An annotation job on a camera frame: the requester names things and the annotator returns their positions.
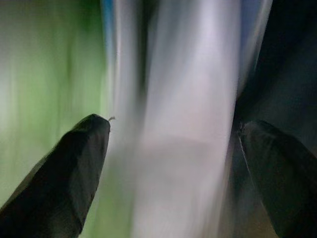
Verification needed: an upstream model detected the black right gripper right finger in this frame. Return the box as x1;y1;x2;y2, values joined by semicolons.
238;120;317;238

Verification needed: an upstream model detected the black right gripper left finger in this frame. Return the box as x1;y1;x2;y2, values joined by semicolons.
0;113;111;238

